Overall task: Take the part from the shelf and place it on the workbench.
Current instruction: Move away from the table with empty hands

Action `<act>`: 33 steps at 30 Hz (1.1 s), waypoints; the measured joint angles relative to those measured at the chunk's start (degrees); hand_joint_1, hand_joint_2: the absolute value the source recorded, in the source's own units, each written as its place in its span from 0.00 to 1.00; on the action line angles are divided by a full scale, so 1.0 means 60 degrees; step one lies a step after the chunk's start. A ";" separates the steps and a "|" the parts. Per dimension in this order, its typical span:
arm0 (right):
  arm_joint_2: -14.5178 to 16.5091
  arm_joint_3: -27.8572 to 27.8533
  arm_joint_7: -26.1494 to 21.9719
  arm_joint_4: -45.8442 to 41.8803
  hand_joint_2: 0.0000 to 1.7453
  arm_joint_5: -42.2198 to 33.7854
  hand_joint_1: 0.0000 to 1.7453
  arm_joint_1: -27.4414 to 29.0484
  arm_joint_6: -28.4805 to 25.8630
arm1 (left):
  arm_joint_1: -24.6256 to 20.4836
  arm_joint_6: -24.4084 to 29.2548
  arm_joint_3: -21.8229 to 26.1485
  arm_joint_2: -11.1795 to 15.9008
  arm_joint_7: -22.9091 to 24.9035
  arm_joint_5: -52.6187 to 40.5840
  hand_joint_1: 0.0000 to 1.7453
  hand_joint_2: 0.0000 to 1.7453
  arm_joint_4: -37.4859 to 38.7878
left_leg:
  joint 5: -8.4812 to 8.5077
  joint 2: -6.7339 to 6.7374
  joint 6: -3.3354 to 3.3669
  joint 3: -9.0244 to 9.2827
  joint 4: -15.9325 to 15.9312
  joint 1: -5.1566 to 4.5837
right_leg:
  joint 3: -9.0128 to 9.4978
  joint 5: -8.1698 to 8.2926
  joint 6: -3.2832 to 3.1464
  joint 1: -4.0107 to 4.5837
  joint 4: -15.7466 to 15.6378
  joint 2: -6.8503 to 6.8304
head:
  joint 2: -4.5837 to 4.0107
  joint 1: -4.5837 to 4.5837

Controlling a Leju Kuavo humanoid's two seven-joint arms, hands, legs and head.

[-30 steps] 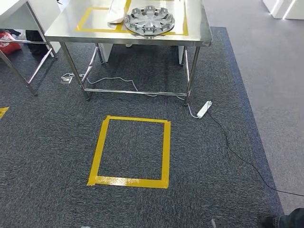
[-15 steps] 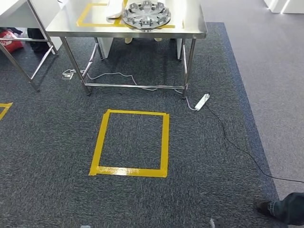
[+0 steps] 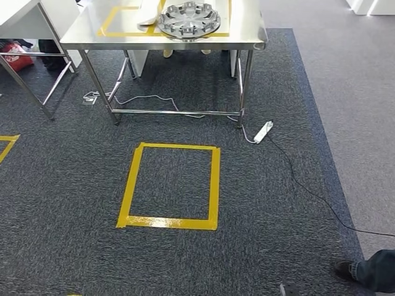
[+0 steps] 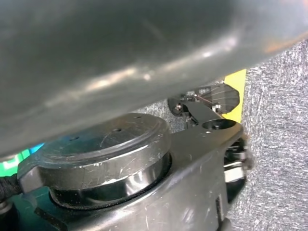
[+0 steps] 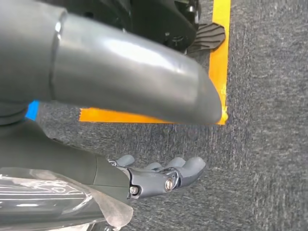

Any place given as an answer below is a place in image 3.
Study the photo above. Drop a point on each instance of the grey plastic wheel cover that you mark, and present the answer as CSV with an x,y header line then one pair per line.
x,y
188,20

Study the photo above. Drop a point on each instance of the stainless steel workbench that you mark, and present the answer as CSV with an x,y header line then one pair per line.
x,y
247,20

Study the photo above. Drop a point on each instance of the white plastic shell part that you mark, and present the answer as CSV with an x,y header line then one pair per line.
x,y
148,16

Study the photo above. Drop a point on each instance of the white power strip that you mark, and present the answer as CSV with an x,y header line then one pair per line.
x,y
263,131

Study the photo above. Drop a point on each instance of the floor socket box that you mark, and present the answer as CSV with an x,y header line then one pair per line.
x,y
91,98

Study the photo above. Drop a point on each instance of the black bag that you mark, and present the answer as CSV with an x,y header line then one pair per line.
x,y
50,55

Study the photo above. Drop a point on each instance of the red bag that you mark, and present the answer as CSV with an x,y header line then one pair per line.
x,y
15,57

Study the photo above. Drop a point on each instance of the white display plinth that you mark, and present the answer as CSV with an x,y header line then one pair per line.
x,y
370,6

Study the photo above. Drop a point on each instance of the white side table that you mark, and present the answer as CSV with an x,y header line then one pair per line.
x,y
18,12

